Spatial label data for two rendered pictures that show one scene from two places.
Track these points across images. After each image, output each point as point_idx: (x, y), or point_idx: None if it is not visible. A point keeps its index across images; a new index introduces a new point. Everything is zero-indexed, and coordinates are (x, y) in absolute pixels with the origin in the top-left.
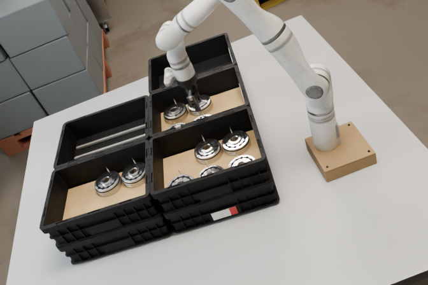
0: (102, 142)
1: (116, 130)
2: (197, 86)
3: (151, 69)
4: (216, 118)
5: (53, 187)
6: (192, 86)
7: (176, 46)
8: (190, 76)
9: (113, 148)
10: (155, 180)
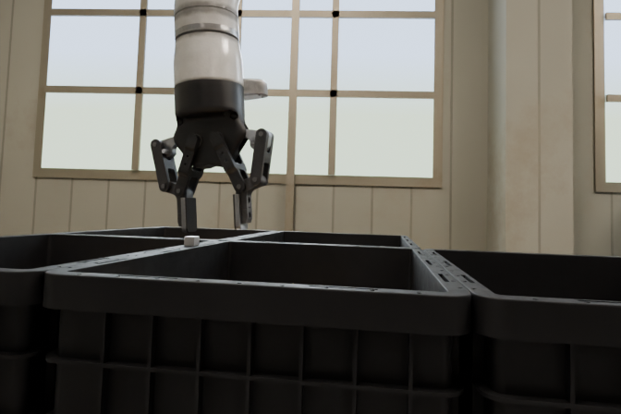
0: None
1: None
2: (252, 178)
3: (575, 257)
4: (117, 255)
5: (240, 235)
6: (188, 128)
7: None
8: (174, 78)
9: (252, 236)
10: (87, 245)
